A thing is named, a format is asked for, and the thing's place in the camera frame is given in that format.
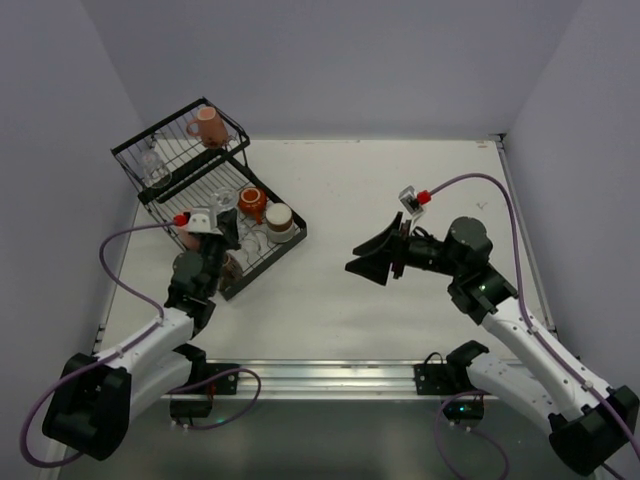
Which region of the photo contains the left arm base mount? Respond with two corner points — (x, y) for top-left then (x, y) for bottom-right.
(168, 344), (262, 431)

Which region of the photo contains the orange ceramic cup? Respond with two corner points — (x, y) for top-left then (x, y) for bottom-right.
(238, 187), (267, 225)

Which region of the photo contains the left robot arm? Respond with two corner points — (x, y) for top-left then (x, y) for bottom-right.
(42, 207), (240, 460)

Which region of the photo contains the pink ceramic mug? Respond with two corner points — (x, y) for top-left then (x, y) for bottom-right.
(186, 106), (230, 149)

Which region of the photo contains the aluminium mounting rail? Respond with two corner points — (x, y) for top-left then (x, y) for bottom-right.
(94, 357), (589, 401)

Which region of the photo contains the clear champagne flute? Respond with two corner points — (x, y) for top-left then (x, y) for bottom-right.
(209, 187), (274, 261)

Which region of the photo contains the pink plastic cup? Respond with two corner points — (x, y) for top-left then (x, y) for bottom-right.
(177, 221), (200, 251)

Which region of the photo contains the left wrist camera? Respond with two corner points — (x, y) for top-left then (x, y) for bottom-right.
(185, 206), (221, 235)

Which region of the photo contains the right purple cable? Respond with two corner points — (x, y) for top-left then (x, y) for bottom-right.
(417, 172), (631, 480)

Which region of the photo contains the black wire dish rack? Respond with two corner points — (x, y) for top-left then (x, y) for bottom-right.
(111, 97), (308, 300)

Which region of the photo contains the clear glass on upper rack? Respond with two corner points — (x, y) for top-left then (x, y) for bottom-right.
(140, 150), (172, 189)

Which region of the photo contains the white and brown tumbler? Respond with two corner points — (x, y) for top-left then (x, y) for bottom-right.
(265, 203), (295, 244)

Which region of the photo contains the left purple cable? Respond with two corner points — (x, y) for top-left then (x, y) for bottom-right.
(19, 212), (194, 469)

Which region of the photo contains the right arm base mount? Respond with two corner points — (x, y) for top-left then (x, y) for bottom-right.
(413, 340), (489, 427)

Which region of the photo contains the purple cable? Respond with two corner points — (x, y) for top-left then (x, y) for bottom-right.
(19, 212), (194, 469)
(417, 172), (631, 480)

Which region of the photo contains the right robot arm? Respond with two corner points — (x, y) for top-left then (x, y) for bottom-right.
(345, 216), (639, 476)

